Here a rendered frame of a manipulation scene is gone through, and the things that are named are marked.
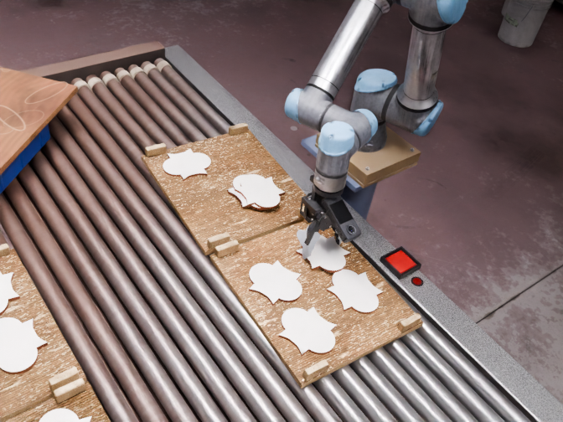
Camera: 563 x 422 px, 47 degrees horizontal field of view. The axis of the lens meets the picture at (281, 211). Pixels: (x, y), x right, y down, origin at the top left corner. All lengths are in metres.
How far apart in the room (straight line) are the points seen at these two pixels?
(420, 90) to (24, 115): 1.07
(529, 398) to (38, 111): 1.42
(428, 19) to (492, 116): 2.59
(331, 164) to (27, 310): 0.74
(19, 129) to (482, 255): 2.18
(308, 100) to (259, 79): 2.49
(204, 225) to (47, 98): 0.59
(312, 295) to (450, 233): 1.77
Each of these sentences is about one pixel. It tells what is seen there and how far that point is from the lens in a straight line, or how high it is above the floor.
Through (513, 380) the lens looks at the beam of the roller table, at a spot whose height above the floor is 0.92.
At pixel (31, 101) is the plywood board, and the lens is 1.92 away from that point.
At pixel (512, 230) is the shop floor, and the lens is 3.40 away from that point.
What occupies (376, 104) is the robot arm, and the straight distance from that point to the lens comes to 1.92.
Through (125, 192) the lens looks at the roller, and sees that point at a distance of 1.78.
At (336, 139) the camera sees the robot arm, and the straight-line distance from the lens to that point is 1.39.
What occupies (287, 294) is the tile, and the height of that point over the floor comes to 0.94.
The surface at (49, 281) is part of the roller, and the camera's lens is 1.58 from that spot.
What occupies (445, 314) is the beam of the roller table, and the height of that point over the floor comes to 0.92.
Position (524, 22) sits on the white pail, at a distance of 5.03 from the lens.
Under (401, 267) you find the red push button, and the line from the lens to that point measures 1.67.
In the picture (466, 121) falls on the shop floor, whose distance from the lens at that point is 4.06.
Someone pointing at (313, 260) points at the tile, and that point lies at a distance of 1.59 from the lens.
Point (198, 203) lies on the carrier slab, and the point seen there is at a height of 0.94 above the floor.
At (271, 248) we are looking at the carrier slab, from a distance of 1.62.
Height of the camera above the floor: 2.11
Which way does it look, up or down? 43 degrees down
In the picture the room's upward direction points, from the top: 10 degrees clockwise
